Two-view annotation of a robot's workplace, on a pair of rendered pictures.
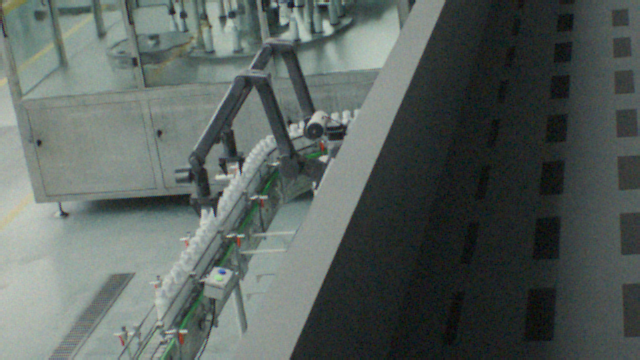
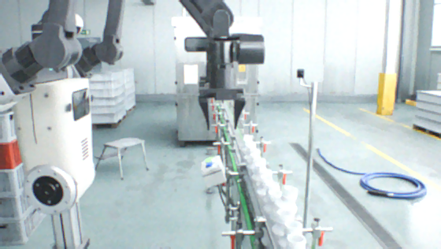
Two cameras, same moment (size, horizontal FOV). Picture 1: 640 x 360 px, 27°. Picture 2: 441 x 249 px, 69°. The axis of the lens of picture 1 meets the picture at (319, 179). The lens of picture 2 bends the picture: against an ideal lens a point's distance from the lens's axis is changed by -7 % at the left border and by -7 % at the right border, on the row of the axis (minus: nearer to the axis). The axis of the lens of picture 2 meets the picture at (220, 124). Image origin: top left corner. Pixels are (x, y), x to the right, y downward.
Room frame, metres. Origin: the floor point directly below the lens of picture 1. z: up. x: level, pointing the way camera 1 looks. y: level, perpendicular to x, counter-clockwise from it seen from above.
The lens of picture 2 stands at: (6.25, 0.13, 1.53)
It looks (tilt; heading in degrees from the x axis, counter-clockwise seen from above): 12 degrees down; 164
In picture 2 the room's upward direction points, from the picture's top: straight up
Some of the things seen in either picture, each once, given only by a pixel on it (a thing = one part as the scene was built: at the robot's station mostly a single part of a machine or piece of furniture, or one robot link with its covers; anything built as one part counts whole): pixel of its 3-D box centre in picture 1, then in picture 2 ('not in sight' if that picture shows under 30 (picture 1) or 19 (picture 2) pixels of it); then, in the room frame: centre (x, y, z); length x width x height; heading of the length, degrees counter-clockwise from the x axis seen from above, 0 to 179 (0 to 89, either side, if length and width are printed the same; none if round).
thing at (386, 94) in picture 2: not in sight; (386, 94); (-0.84, 6.81, 0.55); 0.40 x 0.40 x 1.10; 76
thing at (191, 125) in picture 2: not in sight; (216, 80); (0.24, 1.81, 1.05); 1.60 x 1.40 x 2.10; 166
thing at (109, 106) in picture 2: not in sight; (98, 97); (-1.70, -0.39, 0.59); 1.24 x 1.03 x 1.17; 168
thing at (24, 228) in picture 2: not in sight; (14, 217); (3.17, -0.92, 0.11); 0.61 x 0.41 x 0.22; 172
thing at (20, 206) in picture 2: not in sight; (10, 195); (3.17, -0.92, 0.33); 0.61 x 0.41 x 0.22; 172
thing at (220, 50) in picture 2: (226, 137); (223, 53); (5.50, 0.36, 1.53); 0.07 x 0.06 x 0.07; 77
